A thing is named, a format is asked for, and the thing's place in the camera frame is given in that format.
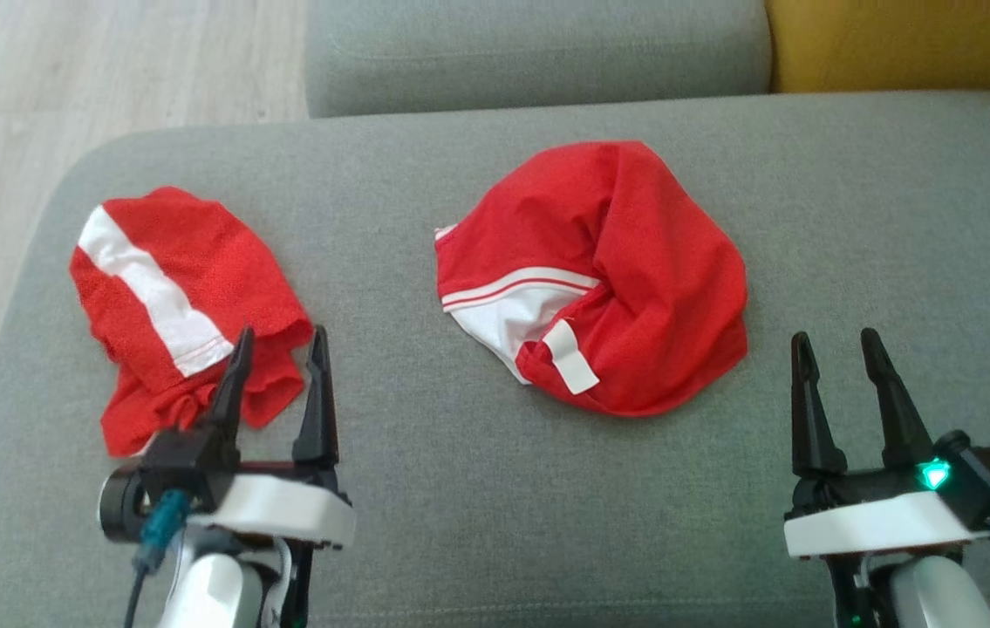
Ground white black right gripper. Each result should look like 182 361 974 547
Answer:
784 327 990 560

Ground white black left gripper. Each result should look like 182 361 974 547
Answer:
189 324 358 552

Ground red shorts white stripe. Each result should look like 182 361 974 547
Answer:
69 186 316 458

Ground red jersey number 23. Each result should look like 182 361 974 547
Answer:
435 140 750 418

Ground yellow and grey sofa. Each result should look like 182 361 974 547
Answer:
0 92 990 628

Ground wide yellow sofa backrest cushion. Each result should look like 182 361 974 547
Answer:
765 0 990 95

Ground grey sofa back cushion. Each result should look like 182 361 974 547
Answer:
304 0 773 119

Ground left black cable teal plug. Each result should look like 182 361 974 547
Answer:
123 488 195 628

